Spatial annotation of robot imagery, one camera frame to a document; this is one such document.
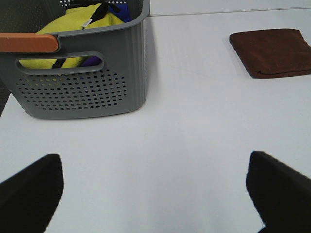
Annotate black strap in basket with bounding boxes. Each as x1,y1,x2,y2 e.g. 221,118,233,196
52,0,121,69

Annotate brown towel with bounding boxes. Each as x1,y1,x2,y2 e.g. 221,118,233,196
229,28,311,79

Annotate yellow towel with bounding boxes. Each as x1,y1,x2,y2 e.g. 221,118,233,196
19,2,125,69

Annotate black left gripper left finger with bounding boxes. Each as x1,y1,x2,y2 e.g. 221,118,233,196
0,154,64,233

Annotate grey perforated plastic basket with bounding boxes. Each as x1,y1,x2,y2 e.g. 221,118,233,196
0,0,150,119

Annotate blue towel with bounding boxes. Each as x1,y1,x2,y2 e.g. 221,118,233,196
83,4,133,67

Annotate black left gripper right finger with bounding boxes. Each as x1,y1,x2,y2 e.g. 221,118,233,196
246,151,311,233

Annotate orange basket handle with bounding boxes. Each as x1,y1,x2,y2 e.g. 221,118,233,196
0,33,59,52

